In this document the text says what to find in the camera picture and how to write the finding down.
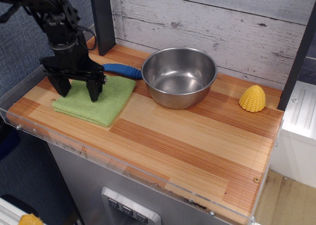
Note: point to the grey toy fridge cabinet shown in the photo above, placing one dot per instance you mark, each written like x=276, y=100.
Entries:
x=86, y=179

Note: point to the silver dispenser button panel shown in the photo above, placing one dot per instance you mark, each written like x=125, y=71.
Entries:
x=125, y=211

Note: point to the white metal box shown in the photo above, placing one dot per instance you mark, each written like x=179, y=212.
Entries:
x=294, y=155

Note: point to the blue handled metal spoon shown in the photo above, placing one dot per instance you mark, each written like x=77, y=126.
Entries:
x=122, y=69

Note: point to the yellow object bottom left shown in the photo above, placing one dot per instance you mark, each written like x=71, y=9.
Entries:
x=30, y=219

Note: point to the green towel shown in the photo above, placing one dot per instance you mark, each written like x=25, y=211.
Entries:
x=111, y=100

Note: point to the dark vertical post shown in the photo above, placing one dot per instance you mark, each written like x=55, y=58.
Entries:
x=103, y=22
x=299, y=60

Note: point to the stainless steel bowl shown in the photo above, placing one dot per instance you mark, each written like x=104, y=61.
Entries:
x=179, y=77

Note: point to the dark vertical post left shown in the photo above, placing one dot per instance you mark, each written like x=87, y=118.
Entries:
x=103, y=22

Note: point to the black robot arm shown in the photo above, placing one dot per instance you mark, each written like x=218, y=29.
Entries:
x=59, y=20

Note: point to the dark vertical post right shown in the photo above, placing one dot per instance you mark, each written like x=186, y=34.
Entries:
x=299, y=60

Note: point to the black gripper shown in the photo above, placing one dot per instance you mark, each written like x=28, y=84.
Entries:
x=77, y=65

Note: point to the yellow toy corn piece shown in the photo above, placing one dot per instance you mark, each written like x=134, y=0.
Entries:
x=253, y=99

